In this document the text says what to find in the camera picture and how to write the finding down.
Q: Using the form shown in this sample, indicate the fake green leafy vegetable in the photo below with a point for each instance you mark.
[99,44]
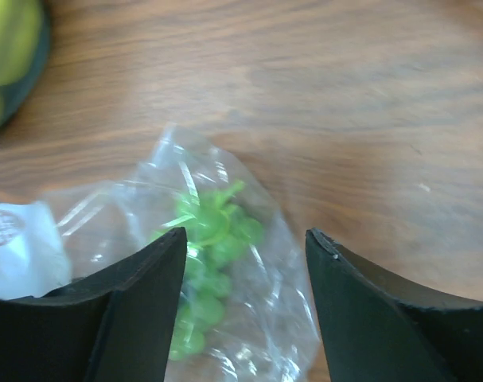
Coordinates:
[219,232]

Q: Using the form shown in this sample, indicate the dark grey plastic tray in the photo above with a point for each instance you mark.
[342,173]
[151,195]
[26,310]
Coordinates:
[16,93]

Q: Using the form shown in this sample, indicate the clear zip top bag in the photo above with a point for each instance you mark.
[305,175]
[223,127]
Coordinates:
[268,331]

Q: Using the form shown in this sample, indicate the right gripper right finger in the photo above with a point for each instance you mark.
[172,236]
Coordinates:
[378,326]

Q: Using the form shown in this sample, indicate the fake green apple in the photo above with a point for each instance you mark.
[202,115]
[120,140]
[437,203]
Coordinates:
[20,26]

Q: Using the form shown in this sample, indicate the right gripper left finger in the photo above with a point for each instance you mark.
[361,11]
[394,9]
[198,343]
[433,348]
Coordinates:
[114,325]

